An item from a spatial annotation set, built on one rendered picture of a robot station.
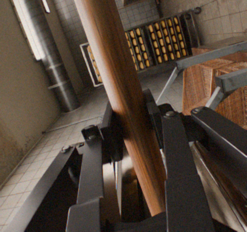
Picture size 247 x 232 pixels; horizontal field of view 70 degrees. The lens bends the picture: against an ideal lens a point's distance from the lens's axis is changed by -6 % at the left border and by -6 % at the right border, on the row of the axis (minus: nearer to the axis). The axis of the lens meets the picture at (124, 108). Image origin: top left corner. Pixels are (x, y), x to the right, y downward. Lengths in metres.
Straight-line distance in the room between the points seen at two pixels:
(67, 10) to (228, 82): 5.03
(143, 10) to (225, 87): 4.72
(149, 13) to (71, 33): 2.07
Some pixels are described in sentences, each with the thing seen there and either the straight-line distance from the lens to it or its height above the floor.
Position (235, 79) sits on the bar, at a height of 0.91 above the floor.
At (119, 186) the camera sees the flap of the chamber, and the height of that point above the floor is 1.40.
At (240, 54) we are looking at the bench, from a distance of 1.20.
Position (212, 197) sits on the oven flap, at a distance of 1.01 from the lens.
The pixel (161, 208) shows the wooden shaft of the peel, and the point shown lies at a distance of 0.22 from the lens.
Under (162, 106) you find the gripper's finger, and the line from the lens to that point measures 0.16.
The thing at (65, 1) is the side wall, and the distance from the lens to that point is 5.44.
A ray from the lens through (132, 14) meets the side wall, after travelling 5.18.
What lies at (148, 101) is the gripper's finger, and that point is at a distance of 0.15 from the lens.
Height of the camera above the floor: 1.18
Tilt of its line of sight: 5 degrees up
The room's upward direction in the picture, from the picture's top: 107 degrees counter-clockwise
